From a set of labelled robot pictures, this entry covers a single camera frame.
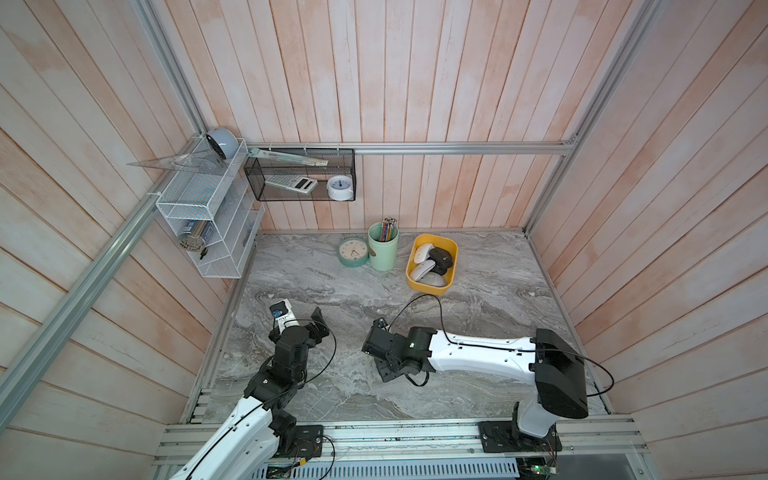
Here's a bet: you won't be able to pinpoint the black mouse bottom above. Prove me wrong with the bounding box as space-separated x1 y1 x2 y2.
428 247 454 275

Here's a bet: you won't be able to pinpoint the yellow storage box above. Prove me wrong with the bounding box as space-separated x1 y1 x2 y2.
406 234 459 296

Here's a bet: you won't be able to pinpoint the grey white mouse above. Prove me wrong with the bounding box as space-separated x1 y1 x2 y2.
419 272 447 288

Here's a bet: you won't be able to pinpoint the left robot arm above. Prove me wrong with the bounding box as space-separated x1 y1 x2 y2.
173 301 331 479

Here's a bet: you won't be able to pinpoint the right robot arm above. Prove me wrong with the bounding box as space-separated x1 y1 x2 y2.
362 319 589 439

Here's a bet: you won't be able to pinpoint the green round clock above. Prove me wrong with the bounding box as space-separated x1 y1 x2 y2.
337 238 369 268

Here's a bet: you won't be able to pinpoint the green pen cup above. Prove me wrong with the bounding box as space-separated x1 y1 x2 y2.
368 222 399 272

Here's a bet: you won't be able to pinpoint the pens in cup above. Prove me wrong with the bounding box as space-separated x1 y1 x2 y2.
379 217 397 243

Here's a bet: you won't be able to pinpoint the white tape roll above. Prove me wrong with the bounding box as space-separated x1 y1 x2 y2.
326 175 355 202

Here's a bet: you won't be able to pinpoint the white calculator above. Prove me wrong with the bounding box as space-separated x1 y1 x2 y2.
265 175 318 195

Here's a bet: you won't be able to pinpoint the binder clips jar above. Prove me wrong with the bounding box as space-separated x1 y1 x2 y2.
177 219 210 252

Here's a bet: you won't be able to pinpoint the clear triangle ruler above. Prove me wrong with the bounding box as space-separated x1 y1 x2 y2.
129 149 228 175

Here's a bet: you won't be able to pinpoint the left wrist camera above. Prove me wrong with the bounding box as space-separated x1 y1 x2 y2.
269 299 299 342

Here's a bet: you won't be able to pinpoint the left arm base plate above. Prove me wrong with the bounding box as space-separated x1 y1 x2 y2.
273 424 324 459

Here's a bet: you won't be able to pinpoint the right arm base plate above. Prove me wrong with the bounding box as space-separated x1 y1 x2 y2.
477 419 562 453

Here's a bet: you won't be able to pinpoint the black wire basket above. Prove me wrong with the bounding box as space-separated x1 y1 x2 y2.
244 147 357 202

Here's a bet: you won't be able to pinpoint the white wire shelf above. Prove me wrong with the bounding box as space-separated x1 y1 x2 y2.
156 138 265 279

